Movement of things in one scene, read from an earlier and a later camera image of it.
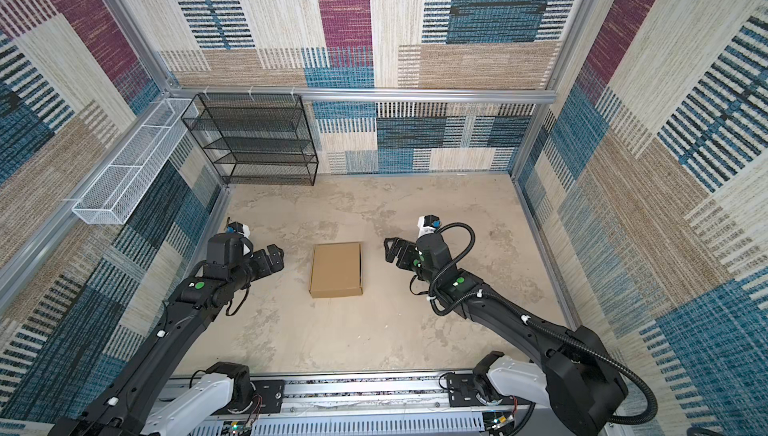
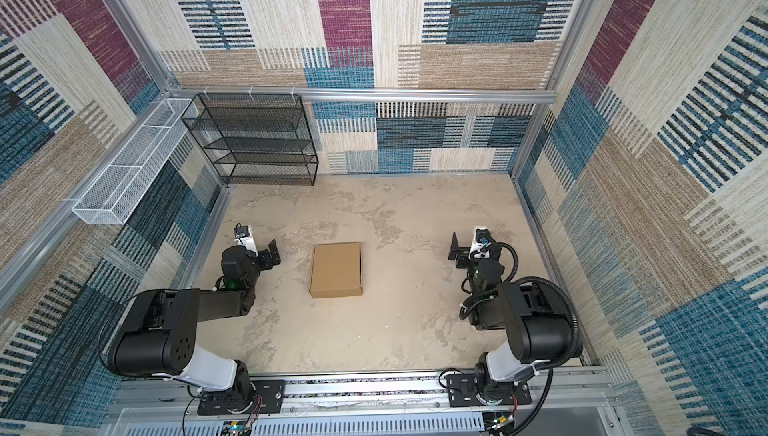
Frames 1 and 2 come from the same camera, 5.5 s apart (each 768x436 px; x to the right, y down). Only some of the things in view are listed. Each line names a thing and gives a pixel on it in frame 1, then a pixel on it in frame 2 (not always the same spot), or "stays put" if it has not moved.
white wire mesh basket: [117, 186] stays put
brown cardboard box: [336, 270] stays put
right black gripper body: [409, 253] to [463, 256]
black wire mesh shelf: [255, 139] stays put
